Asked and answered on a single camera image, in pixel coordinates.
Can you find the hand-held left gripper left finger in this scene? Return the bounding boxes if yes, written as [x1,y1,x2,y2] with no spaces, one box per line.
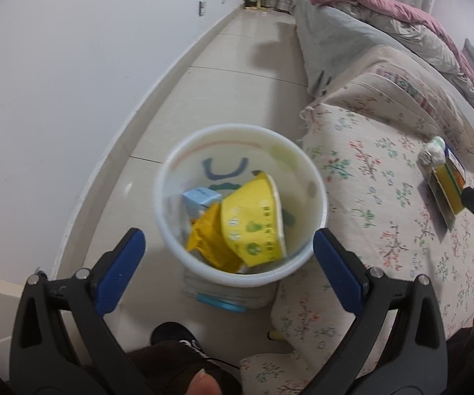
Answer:
[9,227,146,395]

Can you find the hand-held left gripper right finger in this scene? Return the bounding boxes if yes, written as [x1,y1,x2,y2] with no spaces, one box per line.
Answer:
[307,228,448,395]

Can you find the yellow and green sponge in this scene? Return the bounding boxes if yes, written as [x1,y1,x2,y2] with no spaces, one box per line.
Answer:
[432,161,465,215]

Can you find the white bottle with green label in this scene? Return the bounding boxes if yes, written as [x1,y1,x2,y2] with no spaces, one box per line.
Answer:
[418,136,446,169]

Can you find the yellow wrapper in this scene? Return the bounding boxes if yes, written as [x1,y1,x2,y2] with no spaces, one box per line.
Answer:
[186,205,246,274]

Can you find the yellow paper bowl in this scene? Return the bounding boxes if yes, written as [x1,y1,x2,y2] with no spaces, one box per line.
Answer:
[220,172,289,268]

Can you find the light blue milk carton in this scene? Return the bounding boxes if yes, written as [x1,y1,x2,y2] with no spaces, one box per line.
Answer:
[181,187,223,219]

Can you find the white printed plastic bin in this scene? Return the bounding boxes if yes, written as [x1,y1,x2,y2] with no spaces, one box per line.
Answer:
[153,123,329,289]

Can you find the person's left hand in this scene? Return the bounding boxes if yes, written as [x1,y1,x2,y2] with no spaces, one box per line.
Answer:
[181,370,223,395]

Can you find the floral tablecloth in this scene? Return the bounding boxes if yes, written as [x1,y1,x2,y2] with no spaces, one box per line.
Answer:
[239,45,474,395]

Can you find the black shoe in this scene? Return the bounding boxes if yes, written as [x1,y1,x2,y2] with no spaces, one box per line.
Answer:
[150,322,209,358]

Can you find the clear tub with blue band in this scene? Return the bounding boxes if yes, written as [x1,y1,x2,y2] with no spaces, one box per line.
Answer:
[181,272,279,313]

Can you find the dark brown fleece pants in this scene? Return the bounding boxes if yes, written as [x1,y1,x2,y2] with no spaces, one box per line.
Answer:
[78,339,241,395]

